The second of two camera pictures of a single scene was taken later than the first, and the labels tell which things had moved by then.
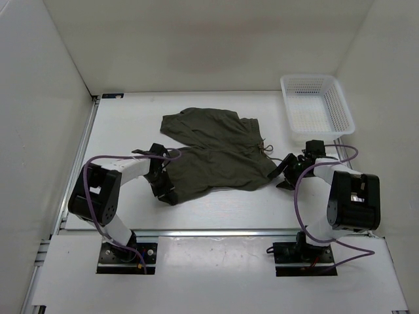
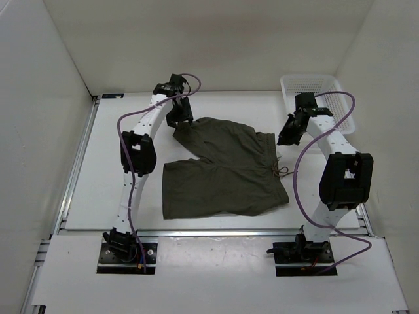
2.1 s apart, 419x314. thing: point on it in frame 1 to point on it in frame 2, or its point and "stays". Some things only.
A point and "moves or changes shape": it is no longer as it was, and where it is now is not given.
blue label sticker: (112, 95) stays
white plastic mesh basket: (317, 107) stays
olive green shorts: (221, 150) moves or changes shape
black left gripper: (162, 193) to (185, 116)
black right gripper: (289, 160) to (285, 138)
